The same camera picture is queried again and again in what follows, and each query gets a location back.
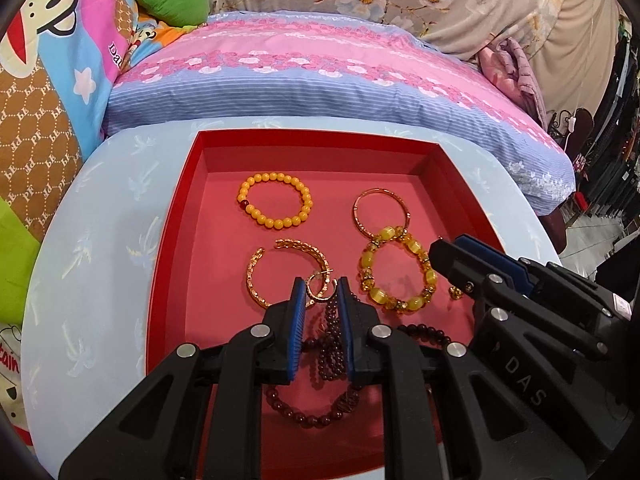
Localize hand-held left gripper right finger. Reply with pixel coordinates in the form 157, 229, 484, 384
336, 276, 588, 480

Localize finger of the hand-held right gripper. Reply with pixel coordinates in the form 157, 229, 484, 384
428, 237, 603, 360
454, 233, 617, 320

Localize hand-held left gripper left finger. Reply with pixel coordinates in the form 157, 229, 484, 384
59, 278, 307, 480

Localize dark red bead necklace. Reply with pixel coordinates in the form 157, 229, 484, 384
264, 287, 453, 428

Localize gold chain bangle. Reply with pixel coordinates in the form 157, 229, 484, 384
244, 239, 331, 310

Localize yellow glass bead bracelet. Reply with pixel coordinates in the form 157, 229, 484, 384
358, 226, 440, 315

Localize red cardboard box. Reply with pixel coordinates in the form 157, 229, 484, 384
145, 130, 506, 480

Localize thin rose gold bangle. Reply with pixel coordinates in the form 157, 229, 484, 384
352, 188, 412, 242

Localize dark hanging clothes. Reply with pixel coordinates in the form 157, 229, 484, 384
567, 15, 640, 266

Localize pink purple cloth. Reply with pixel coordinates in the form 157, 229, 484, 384
477, 37, 549, 127

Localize beige cloth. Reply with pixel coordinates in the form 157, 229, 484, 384
529, 0, 622, 117

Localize cartoon monkey printed blanket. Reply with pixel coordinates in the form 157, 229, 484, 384
0, 0, 211, 436

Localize yellow round bead bracelet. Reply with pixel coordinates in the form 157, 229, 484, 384
237, 172, 311, 231

